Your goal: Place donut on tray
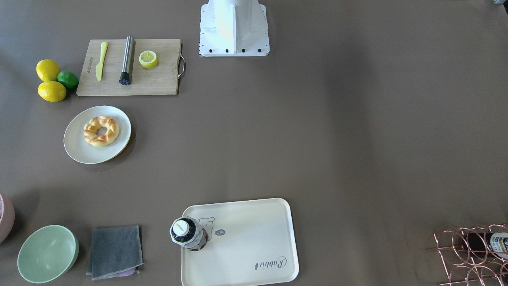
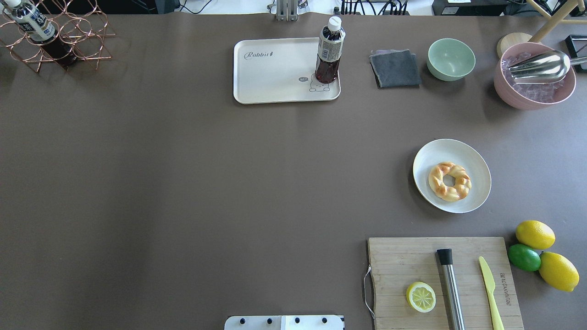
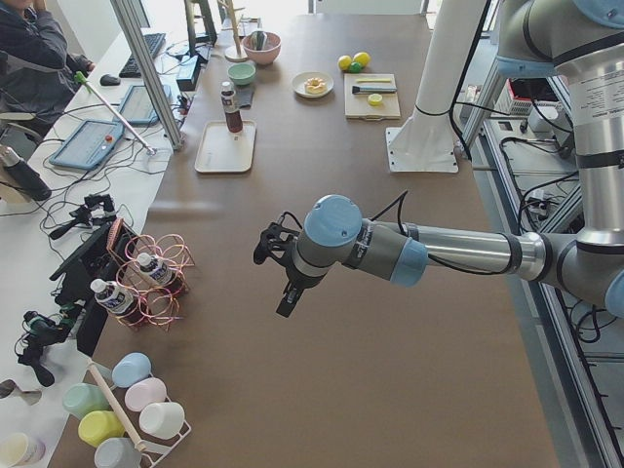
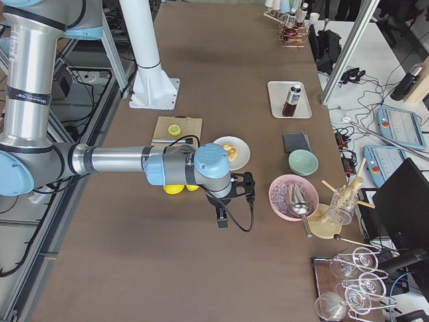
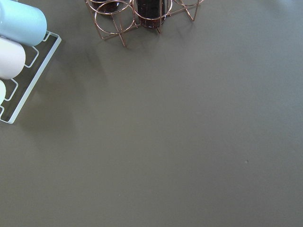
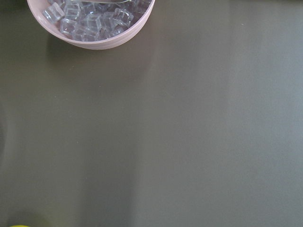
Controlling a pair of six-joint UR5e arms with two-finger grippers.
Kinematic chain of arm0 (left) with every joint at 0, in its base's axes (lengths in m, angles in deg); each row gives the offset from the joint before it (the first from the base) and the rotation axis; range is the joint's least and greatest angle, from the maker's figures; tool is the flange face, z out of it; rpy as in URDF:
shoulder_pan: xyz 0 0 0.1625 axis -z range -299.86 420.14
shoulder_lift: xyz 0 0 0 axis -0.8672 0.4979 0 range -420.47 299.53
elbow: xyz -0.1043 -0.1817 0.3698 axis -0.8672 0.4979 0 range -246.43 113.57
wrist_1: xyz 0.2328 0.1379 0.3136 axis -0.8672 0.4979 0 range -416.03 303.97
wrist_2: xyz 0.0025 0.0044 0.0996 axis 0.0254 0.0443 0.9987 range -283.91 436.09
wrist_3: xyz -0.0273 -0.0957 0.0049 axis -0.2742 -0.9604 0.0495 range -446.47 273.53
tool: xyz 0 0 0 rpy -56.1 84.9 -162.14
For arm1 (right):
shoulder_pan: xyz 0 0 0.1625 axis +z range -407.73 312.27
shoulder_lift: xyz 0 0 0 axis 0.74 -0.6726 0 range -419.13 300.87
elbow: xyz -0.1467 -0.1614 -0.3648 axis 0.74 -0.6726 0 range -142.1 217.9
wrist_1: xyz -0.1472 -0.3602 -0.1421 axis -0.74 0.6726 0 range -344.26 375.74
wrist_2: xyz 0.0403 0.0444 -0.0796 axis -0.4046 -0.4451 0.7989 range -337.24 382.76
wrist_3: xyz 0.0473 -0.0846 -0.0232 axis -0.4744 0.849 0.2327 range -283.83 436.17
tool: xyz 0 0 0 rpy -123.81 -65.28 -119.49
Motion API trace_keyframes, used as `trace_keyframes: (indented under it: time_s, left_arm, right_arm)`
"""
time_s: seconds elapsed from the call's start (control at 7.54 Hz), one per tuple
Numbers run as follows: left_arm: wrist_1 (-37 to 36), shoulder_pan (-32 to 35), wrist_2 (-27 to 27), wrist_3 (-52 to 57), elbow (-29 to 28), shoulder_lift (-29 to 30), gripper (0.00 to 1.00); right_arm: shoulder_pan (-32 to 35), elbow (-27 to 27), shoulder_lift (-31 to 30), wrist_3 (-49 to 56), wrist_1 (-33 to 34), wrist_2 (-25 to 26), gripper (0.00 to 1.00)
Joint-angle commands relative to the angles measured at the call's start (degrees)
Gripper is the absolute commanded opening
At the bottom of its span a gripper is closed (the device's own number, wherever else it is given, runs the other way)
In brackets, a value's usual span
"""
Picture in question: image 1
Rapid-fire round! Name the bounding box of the white round plate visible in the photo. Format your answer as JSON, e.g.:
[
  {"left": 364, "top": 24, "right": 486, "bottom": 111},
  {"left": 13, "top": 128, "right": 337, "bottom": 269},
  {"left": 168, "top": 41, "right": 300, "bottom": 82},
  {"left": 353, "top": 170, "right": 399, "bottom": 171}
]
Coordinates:
[{"left": 63, "top": 106, "right": 132, "bottom": 164}]

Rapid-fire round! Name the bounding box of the dark tea bottle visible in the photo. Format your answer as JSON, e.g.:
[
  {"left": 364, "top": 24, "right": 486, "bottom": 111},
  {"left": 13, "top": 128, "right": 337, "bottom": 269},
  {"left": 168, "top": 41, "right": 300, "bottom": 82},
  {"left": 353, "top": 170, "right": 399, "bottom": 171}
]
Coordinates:
[{"left": 169, "top": 216, "right": 208, "bottom": 251}]

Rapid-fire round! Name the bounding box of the copper wire bottle rack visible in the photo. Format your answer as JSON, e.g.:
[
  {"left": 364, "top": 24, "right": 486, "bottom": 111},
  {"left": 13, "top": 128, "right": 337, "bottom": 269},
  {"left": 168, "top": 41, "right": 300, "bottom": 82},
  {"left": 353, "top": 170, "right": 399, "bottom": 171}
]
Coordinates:
[{"left": 434, "top": 223, "right": 508, "bottom": 286}]

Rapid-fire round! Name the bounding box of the half lemon slice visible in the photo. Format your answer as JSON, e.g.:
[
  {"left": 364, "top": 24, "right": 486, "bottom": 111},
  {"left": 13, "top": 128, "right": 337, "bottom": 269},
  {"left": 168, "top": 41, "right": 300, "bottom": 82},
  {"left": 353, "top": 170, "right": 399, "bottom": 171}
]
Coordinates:
[{"left": 139, "top": 50, "right": 158, "bottom": 68}]

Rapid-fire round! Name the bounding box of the pink ice bowl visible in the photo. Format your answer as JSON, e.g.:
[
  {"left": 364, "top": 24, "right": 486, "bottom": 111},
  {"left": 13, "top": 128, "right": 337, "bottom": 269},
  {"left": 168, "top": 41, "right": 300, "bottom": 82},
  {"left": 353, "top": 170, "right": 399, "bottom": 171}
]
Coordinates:
[{"left": 0, "top": 194, "right": 15, "bottom": 243}]

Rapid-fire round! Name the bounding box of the yellow plastic knife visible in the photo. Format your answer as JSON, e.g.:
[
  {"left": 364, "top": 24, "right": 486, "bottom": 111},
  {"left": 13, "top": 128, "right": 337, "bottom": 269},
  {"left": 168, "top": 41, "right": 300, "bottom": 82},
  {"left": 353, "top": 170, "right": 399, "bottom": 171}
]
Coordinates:
[{"left": 95, "top": 41, "right": 108, "bottom": 81}]

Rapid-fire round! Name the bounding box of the cream rabbit tray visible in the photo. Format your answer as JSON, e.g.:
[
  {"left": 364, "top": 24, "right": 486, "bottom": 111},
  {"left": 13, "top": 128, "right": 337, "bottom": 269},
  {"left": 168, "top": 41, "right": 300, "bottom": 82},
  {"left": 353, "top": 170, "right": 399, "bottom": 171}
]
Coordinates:
[{"left": 181, "top": 198, "right": 300, "bottom": 286}]

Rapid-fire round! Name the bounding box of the steel cylindrical muddler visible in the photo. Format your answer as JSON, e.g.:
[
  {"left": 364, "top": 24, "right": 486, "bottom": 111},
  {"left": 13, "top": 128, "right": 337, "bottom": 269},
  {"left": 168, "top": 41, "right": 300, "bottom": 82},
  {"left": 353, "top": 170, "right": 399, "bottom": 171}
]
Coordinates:
[{"left": 119, "top": 35, "right": 135, "bottom": 85}]

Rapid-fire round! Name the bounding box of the braided glazed donut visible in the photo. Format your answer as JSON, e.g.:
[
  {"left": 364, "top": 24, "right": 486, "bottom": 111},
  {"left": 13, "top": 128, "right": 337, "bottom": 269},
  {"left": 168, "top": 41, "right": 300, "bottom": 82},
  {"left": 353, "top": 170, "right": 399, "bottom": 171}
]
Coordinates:
[{"left": 83, "top": 116, "right": 120, "bottom": 147}]

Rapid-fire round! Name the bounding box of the bottle lying in rack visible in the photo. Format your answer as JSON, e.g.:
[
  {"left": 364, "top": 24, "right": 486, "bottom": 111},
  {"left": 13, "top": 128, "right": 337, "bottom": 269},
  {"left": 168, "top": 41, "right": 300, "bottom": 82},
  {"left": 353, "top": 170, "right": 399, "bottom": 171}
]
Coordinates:
[{"left": 461, "top": 232, "right": 508, "bottom": 260}]

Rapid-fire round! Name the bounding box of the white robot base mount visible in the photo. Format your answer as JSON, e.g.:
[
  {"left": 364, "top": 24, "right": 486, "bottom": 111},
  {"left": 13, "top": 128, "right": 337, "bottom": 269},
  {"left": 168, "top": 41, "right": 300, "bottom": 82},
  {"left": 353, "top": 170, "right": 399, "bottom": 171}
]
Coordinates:
[{"left": 198, "top": 0, "right": 270, "bottom": 57}]

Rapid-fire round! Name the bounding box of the yellow lemon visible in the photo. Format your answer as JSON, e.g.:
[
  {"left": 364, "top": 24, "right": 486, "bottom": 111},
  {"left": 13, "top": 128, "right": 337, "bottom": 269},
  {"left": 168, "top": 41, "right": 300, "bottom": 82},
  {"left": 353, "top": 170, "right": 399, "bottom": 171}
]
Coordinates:
[
  {"left": 36, "top": 59, "right": 61, "bottom": 82},
  {"left": 38, "top": 81, "right": 67, "bottom": 102}
]

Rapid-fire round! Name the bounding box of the grey folded cloth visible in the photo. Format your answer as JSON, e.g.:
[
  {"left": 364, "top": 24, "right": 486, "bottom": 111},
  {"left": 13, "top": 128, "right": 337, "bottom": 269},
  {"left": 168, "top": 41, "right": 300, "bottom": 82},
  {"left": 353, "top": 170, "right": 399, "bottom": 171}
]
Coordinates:
[{"left": 87, "top": 225, "right": 144, "bottom": 280}]

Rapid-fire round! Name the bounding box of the yellow lemon upper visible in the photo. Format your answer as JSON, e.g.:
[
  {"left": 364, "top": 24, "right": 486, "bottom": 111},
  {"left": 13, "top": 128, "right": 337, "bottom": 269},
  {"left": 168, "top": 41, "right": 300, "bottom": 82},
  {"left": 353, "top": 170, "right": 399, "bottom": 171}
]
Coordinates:
[{"left": 36, "top": 59, "right": 61, "bottom": 82}]

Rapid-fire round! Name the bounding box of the wooden cutting board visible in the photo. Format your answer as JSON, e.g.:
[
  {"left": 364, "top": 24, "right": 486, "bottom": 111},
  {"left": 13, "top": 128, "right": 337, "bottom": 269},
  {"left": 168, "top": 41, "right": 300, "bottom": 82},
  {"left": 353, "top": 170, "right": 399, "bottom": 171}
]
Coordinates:
[{"left": 76, "top": 39, "right": 182, "bottom": 97}]

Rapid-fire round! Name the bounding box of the mint green bowl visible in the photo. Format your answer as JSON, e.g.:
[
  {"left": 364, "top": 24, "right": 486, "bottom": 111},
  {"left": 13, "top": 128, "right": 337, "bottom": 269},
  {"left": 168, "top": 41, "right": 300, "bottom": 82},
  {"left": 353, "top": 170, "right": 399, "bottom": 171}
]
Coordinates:
[{"left": 17, "top": 225, "right": 79, "bottom": 284}]

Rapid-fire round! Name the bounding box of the green lime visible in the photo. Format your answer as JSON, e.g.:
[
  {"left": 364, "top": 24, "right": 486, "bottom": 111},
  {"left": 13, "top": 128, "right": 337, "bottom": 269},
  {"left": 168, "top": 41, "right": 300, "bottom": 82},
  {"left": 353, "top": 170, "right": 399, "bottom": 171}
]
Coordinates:
[{"left": 57, "top": 71, "right": 79, "bottom": 89}]

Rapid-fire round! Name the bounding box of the yellow lemon lower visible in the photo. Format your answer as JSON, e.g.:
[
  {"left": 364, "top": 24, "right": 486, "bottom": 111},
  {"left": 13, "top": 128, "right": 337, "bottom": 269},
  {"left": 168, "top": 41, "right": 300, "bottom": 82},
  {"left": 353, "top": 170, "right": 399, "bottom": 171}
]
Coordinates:
[{"left": 38, "top": 81, "right": 67, "bottom": 102}]

